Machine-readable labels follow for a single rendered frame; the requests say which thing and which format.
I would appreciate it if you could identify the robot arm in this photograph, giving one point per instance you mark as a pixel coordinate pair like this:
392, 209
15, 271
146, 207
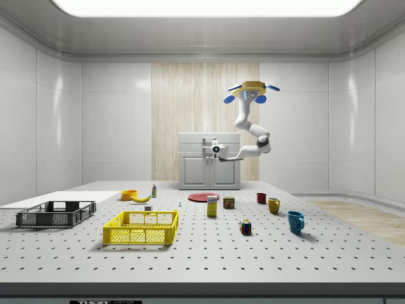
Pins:
253, 128

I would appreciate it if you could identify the white cabinet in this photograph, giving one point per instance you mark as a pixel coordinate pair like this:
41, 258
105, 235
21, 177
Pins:
193, 171

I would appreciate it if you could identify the red plate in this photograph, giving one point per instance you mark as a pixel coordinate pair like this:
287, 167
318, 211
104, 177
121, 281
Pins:
199, 198

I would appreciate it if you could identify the yellow white box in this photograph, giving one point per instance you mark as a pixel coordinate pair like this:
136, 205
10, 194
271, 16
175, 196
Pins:
212, 207

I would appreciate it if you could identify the flat-sided can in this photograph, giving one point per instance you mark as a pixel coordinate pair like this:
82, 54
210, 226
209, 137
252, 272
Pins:
228, 203

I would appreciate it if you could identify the small white bottle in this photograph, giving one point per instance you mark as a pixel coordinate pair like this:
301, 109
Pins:
154, 190

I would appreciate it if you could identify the red mug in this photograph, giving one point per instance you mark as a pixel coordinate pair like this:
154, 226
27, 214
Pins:
260, 199

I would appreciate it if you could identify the banana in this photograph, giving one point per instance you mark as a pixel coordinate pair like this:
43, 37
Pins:
140, 199

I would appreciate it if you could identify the grey cube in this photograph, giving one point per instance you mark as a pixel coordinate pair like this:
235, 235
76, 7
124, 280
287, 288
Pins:
148, 208

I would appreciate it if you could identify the yellow bowl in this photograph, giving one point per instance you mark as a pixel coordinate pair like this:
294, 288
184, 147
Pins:
128, 194

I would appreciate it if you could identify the puzzle cube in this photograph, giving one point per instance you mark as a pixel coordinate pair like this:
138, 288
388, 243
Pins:
245, 227

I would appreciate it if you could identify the yellow mug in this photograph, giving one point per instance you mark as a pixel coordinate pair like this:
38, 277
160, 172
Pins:
273, 206

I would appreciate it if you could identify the yellow basket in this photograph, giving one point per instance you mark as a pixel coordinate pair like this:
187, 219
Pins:
139, 241

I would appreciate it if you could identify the blue mug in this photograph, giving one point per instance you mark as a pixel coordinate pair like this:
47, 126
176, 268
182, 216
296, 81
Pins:
295, 223

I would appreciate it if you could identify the white board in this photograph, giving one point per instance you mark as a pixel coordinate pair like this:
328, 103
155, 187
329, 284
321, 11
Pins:
63, 198

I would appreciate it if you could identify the dark grey basket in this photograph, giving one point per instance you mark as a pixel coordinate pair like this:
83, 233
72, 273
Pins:
47, 225

